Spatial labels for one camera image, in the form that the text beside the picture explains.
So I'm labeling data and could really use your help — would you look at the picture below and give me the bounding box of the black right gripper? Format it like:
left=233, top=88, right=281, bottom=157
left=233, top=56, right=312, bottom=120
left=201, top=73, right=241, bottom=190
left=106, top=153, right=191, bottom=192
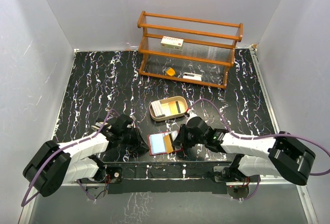
left=172, top=124, right=206, bottom=148

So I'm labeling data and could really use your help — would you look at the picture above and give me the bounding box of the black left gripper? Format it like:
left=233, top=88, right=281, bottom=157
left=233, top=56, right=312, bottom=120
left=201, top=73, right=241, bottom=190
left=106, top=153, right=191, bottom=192
left=120, top=125, right=149, bottom=152

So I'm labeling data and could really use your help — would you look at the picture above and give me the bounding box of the gold credit card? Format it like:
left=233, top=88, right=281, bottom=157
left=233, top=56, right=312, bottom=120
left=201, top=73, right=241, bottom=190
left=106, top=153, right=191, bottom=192
left=163, top=134, right=174, bottom=154

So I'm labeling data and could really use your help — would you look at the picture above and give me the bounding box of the red card holder wallet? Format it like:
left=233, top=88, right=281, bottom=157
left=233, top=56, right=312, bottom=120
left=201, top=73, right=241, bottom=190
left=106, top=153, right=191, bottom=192
left=147, top=131, right=183, bottom=156

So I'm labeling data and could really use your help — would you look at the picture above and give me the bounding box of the beige oval card tray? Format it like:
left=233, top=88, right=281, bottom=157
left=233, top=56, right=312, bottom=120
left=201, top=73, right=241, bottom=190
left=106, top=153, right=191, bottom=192
left=149, top=96, right=188, bottom=122

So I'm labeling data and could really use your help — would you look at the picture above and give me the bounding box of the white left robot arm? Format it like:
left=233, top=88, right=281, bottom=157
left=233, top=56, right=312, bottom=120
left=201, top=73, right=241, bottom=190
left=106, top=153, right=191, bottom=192
left=23, top=115, right=149, bottom=197

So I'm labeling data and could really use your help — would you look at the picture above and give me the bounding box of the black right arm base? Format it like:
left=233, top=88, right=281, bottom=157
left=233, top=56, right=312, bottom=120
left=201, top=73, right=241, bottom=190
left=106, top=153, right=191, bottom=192
left=207, top=154, right=261, bottom=203

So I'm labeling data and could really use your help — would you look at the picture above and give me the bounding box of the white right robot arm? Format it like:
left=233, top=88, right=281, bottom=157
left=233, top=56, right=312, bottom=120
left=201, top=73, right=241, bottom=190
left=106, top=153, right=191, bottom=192
left=171, top=116, right=316, bottom=186

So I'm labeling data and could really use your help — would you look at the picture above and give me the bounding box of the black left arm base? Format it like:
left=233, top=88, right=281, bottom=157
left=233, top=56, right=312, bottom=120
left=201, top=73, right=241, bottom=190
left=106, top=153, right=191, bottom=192
left=75, top=156, right=122, bottom=204

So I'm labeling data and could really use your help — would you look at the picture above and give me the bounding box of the white stapler on shelf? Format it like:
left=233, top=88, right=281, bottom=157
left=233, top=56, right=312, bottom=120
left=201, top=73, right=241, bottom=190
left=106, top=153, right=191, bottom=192
left=183, top=72, right=202, bottom=82

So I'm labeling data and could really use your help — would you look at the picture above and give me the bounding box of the orange yellow small block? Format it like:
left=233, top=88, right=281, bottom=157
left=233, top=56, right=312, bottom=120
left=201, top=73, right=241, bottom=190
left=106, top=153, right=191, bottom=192
left=165, top=67, right=176, bottom=77

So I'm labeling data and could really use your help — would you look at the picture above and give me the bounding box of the orange wooden shelf rack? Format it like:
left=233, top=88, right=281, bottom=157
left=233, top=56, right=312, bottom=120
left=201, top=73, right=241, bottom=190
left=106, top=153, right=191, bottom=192
left=137, top=11, right=243, bottom=89

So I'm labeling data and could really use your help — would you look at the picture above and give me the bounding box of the white red medicine box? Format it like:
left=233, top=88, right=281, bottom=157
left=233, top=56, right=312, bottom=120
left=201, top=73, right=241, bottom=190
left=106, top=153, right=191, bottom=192
left=160, top=36, right=184, bottom=50

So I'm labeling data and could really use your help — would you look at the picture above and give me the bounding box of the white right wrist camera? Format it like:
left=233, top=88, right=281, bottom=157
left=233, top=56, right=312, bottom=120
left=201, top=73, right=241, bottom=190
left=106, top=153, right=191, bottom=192
left=186, top=108, right=197, bottom=119

